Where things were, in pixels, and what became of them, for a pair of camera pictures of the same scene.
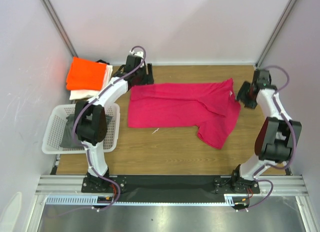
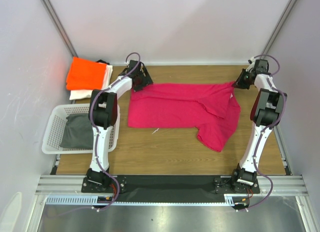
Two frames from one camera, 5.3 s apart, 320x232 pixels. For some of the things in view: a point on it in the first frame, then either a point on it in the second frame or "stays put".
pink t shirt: x=213 y=108 stays put
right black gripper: x=246 y=96 -> x=243 y=79
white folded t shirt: x=88 y=94 stays put
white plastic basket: x=55 y=126 stays put
